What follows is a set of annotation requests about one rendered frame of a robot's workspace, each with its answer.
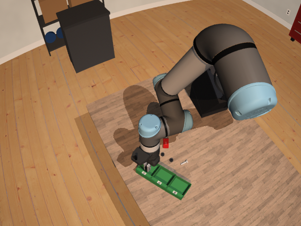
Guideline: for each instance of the red 9 v battery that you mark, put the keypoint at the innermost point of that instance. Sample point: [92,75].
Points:
[165,143]

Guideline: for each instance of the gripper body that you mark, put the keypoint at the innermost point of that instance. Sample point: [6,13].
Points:
[144,154]

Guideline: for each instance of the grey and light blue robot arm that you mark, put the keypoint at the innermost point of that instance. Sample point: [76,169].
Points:
[240,75]

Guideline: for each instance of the green three-compartment bin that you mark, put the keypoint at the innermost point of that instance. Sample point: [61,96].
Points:
[165,179]

